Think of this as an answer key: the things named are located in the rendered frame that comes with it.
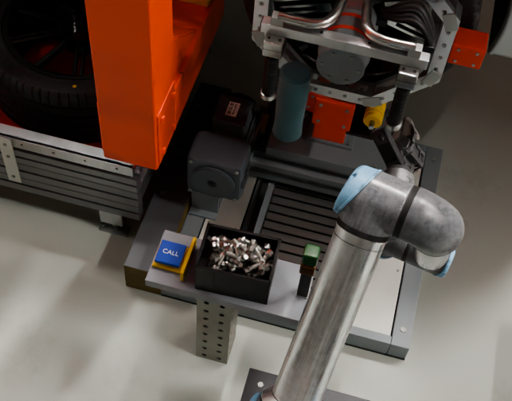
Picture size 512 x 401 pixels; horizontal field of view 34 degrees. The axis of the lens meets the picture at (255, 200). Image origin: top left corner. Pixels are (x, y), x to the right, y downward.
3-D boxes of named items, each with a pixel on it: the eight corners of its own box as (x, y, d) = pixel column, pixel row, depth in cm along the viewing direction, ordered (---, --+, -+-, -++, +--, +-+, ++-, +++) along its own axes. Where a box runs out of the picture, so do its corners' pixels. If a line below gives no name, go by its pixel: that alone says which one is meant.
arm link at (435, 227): (477, 204, 166) (459, 246, 232) (417, 181, 169) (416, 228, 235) (454, 258, 166) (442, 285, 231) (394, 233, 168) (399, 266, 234)
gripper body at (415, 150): (403, 159, 241) (396, 191, 234) (386, 140, 236) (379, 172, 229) (426, 151, 236) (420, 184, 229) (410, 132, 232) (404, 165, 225)
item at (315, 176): (404, 134, 310) (409, 116, 302) (388, 211, 289) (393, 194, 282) (271, 103, 315) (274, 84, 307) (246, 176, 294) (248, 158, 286)
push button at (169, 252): (186, 249, 231) (186, 245, 229) (179, 270, 227) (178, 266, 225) (162, 243, 231) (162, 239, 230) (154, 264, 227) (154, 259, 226)
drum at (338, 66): (375, 40, 237) (384, 1, 226) (361, 93, 225) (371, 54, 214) (326, 28, 239) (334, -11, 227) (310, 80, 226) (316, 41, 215)
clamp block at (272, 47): (289, 36, 218) (291, 21, 214) (280, 60, 213) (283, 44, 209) (270, 32, 219) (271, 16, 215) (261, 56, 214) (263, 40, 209)
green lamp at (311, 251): (319, 254, 213) (322, 246, 210) (316, 267, 211) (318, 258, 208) (304, 251, 214) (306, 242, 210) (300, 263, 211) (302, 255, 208)
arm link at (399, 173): (373, 184, 227) (403, 174, 220) (375, 170, 229) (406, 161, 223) (391, 204, 231) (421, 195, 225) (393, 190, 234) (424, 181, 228)
